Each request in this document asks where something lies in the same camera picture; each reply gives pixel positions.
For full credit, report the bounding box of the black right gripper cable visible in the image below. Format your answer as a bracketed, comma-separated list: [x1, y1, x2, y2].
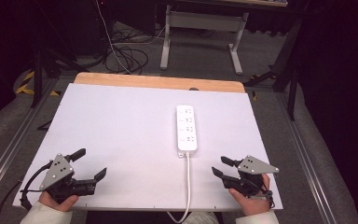
[255, 182, 276, 209]

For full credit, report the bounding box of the thin white floor cable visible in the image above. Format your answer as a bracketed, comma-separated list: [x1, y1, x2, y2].
[94, 0, 133, 75]

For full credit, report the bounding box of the yellow black floor tape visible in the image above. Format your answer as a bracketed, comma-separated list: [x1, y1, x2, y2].
[14, 70, 61, 97]

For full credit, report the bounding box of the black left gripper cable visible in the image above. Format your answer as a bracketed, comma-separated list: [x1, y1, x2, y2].
[19, 160, 54, 212]

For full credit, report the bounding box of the person's left hand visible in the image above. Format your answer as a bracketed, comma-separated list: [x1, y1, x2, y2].
[38, 190, 79, 213]

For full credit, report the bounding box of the person's white trouser leg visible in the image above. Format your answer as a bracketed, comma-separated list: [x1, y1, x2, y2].
[182, 212, 221, 224]

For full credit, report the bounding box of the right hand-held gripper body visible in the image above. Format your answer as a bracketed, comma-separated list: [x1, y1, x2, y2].
[222, 154, 280, 199]

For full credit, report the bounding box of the white power strip cable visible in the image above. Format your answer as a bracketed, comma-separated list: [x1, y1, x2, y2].
[166, 151, 192, 224]

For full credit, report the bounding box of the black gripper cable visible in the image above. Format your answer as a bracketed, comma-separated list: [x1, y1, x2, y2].
[255, 182, 276, 209]
[19, 160, 54, 212]

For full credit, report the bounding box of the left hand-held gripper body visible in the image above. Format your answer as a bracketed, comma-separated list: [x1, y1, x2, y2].
[38, 152, 97, 203]

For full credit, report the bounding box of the person's left white sleeve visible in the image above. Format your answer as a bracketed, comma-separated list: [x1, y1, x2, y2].
[20, 201, 74, 224]

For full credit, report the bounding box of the person's right white sleeve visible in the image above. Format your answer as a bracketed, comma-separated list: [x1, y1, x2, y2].
[235, 210, 280, 224]

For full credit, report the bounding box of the grey metal desk frame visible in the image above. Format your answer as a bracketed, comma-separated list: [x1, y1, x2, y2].
[159, 3, 250, 77]

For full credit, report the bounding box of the aluminium floor rail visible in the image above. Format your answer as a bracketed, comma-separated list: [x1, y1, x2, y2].
[274, 91, 339, 224]
[0, 78, 60, 203]

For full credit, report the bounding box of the black tripod stand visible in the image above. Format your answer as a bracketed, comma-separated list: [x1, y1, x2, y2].
[242, 12, 306, 121]
[27, 0, 91, 109]

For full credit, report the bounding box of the person's right hand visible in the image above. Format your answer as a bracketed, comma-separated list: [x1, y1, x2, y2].
[227, 173, 273, 217]

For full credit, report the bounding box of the white power strip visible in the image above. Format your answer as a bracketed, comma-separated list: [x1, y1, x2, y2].
[175, 105, 199, 159]

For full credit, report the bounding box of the white table cover board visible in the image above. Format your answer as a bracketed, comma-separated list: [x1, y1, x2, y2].
[12, 82, 284, 213]

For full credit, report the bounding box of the black floor cable bundle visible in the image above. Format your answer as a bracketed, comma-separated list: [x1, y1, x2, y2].
[87, 26, 166, 76]

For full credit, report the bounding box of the person's white sleeve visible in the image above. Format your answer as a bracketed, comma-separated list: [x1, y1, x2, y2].
[20, 201, 74, 224]
[235, 210, 280, 224]

